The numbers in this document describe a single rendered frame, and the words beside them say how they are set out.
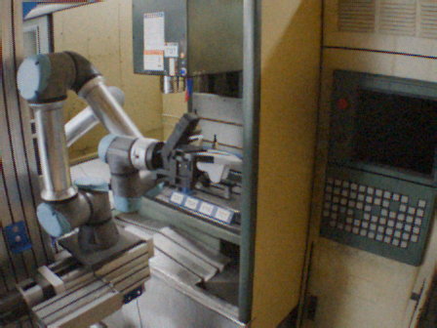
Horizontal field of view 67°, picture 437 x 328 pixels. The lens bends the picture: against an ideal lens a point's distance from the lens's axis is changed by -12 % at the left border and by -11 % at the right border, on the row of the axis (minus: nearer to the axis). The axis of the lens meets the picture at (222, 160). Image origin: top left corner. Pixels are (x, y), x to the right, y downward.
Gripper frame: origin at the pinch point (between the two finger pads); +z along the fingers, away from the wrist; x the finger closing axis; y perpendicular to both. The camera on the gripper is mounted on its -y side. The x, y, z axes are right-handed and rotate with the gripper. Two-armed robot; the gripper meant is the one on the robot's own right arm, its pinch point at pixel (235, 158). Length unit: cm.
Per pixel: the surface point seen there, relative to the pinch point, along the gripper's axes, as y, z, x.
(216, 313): 75, -22, -47
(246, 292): 56, -8, -40
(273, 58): -24.1, -4.8, -39.0
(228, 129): 16, -71, -167
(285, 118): -5, -3, -50
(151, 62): -25, -91, -100
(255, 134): -1.0, -7.1, -32.8
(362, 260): 52, 31, -78
